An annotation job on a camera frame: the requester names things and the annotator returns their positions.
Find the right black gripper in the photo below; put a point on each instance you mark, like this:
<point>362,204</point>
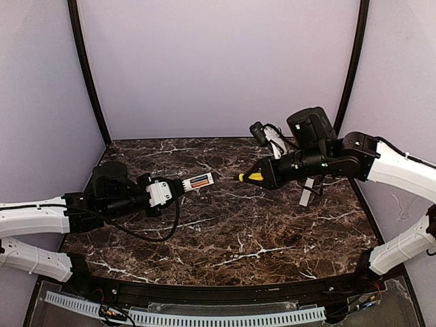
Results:
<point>276,172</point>

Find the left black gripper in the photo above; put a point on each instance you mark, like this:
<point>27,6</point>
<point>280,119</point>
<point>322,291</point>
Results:
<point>176,187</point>

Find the yellow handled screwdriver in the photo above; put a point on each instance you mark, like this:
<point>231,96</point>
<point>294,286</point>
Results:
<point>257,176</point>

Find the orange battery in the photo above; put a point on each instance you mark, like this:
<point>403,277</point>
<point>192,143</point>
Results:
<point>199,184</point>

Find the white remote control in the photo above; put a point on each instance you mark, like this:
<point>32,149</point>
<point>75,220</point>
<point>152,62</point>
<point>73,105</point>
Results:
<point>187,184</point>

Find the white battery cover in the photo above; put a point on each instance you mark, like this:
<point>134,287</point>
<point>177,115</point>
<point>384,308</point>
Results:
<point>306,191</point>

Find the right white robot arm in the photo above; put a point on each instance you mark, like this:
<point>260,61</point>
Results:
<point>319,152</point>

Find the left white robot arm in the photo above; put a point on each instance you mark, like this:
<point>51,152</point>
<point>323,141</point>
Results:
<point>109,196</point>

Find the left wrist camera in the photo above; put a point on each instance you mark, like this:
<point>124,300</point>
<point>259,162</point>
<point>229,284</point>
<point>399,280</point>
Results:
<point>159,192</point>

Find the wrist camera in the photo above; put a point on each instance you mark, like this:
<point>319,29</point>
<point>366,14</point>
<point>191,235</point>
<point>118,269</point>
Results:
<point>159,192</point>
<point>269,136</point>

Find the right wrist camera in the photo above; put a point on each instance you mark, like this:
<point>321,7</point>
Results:
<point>269,136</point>

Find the black front table rail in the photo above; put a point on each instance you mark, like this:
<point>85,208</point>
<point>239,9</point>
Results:
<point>330,291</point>

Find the white slotted cable duct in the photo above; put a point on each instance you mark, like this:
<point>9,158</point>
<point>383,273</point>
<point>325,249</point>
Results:
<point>279,314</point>

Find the right black frame post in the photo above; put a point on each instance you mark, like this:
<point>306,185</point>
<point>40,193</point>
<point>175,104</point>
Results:
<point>361,25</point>

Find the black frame post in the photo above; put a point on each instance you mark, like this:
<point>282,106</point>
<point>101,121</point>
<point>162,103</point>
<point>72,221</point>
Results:
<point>74,16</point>
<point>361,25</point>

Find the left black frame post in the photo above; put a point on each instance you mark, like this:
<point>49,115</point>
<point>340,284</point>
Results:
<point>74,16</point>

